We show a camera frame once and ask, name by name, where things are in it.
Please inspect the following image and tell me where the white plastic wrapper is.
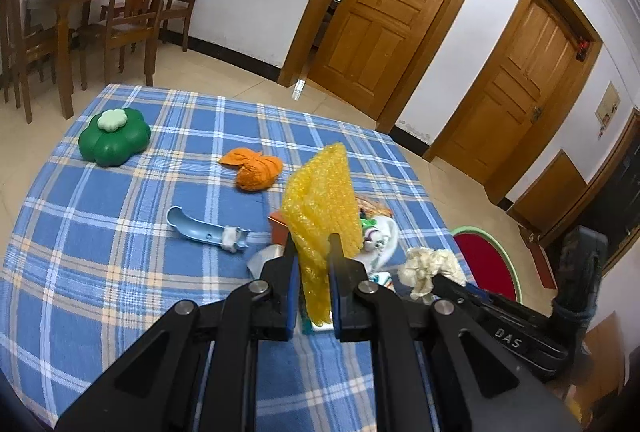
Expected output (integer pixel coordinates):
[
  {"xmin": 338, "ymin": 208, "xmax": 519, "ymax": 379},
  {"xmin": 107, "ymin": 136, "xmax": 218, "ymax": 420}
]
[{"xmin": 357, "ymin": 214, "xmax": 401, "ymax": 283}]

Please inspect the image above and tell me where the grey plastic scrap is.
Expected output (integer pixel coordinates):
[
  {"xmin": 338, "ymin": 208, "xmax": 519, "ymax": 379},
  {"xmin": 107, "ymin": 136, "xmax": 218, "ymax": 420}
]
[{"xmin": 247, "ymin": 244, "xmax": 287, "ymax": 276}]

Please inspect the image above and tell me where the cardboard box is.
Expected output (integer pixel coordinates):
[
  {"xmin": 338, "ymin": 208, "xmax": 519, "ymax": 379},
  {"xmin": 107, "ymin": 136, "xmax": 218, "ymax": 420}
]
[{"xmin": 565, "ymin": 312, "xmax": 628, "ymax": 405}]

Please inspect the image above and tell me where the yellow bubble wrap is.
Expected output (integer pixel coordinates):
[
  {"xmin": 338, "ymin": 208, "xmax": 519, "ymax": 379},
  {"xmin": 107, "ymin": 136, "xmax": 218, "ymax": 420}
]
[{"xmin": 281, "ymin": 142, "xmax": 365, "ymax": 328}]

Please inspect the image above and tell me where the closed wooden door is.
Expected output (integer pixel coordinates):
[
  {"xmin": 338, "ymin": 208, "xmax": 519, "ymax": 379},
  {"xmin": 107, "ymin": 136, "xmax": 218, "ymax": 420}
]
[{"xmin": 435, "ymin": 0, "xmax": 586, "ymax": 185}]

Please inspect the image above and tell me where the open wooden door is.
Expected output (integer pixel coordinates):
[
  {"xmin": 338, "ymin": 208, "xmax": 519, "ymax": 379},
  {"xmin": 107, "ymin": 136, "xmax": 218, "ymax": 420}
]
[{"xmin": 306, "ymin": 0, "xmax": 476, "ymax": 115}]

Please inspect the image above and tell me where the patterned orange packet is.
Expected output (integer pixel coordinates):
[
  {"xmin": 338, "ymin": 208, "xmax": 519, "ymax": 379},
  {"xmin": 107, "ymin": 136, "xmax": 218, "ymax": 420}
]
[{"xmin": 356, "ymin": 196, "xmax": 394, "ymax": 219}]

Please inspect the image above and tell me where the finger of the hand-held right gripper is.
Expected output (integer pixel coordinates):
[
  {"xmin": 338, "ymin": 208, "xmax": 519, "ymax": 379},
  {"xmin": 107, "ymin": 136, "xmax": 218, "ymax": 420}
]
[{"xmin": 431, "ymin": 274, "xmax": 482, "ymax": 310}]

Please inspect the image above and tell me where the crumpled white paper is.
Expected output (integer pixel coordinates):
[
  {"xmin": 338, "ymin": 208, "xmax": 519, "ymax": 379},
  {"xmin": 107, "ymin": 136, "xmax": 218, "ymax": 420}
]
[{"xmin": 397, "ymin": 247, "xmax": 467, "ymax": 300}]

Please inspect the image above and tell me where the green flower-shaped container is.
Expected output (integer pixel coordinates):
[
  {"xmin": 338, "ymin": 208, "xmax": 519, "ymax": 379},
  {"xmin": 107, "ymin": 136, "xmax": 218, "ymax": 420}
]
[{"xmin": 78, "ymin": 108, "xmax": 151, "ymax": 167}]

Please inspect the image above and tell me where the red stool with green rim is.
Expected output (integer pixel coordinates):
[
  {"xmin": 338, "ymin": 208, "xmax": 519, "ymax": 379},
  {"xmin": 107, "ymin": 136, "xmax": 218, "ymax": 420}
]
[{"xmin": 452, "ymin": 226, "xmax": 523, "ymax": 305}]

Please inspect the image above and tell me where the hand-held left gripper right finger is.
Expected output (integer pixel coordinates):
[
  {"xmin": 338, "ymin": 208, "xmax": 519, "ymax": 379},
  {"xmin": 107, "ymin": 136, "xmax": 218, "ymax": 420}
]
[{"xmin": 327, "ymin": 233, "xmax": 583, "ymax": 432}]

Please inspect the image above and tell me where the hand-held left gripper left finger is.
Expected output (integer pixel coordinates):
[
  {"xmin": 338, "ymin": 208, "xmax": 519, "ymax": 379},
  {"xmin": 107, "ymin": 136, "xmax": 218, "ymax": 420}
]
[{"xmin": 55, "ymin": 232, "xmax": 302, "ymax": 432}]

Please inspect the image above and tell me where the low wooden panel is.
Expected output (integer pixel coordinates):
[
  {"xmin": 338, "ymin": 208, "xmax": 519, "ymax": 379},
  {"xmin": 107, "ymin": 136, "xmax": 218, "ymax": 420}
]
[{"xmin": 509, "ymin": 149, "xmax": 588, "ymax": 233}]

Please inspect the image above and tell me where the blue plaid tablecloth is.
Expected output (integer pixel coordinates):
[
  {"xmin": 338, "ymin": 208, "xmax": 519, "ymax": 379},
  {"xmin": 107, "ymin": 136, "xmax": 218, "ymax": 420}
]
[{"xmin": 0, "ymin": 83, "xmax": 476, "ymax": 432}]

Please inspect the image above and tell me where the wooden dining table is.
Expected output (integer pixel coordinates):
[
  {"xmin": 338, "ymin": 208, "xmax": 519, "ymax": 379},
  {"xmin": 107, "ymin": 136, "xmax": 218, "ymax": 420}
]
[{"xmin": 22, "ymin": 0, "xmax": 151, "ymax": 120}]

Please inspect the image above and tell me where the tall wooden chair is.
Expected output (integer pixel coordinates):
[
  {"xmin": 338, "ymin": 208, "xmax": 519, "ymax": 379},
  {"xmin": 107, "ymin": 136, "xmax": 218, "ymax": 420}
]
[{"xmin": 75, "ymin": 0, "xmax": 191, "ymax": 87}]

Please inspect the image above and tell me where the small orange box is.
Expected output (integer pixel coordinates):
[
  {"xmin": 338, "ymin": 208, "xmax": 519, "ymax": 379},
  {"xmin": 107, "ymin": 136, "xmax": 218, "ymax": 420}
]
[{"xmin": 268, "ymin": 212, "xmax": 291, "ymax": 245}]

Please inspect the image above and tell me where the orange crumpled cloth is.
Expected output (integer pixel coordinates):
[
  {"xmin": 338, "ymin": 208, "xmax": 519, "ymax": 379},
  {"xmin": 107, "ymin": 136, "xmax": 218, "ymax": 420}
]
[{"xmin": 218, "ymin": 147, "xmax": 284, "ymax": 193}]

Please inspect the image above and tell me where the blue curved plastic piece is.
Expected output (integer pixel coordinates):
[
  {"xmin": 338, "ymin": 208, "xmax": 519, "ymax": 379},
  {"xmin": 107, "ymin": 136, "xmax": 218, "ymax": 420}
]
[{"xmin": 166, "ymin": 206, "xmax": 251, "ymax": 255}]

